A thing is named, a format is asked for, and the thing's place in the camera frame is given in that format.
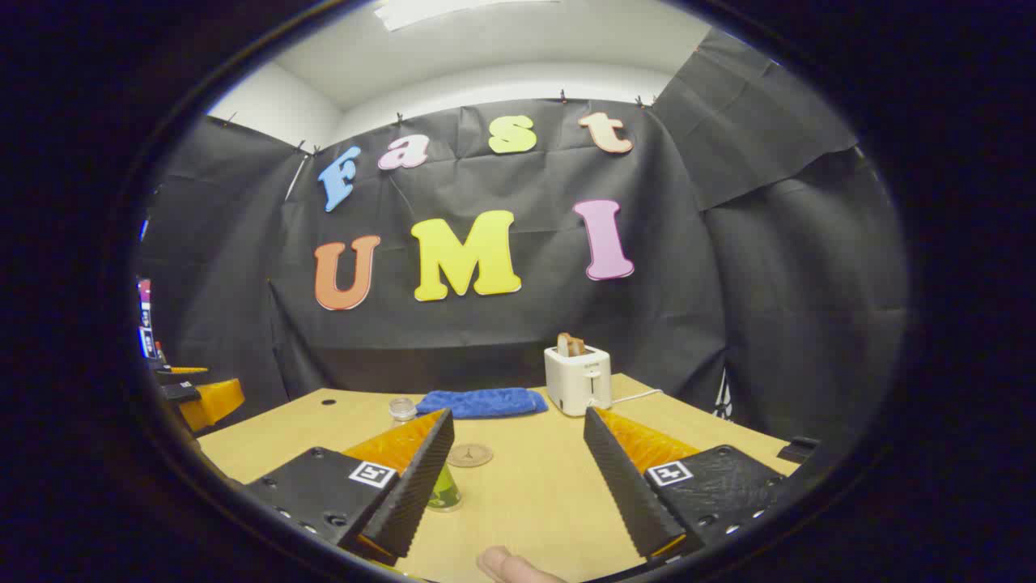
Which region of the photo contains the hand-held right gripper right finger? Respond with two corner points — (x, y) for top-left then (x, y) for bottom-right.
(584, 407), (790, 561)

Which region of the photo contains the wall poster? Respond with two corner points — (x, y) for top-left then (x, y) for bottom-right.
(136, 275), (163, 361)

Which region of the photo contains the blue towel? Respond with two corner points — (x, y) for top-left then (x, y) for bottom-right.
(415, 388), (550, 419)

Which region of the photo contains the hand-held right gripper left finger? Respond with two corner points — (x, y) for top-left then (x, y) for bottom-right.
(243, 409), (456, 566)

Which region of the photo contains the white toaster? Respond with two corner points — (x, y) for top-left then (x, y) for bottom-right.
(544, 344), (613, 418)

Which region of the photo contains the green label water bottle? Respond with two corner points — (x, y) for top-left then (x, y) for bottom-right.
(387, 397), (464, 513)

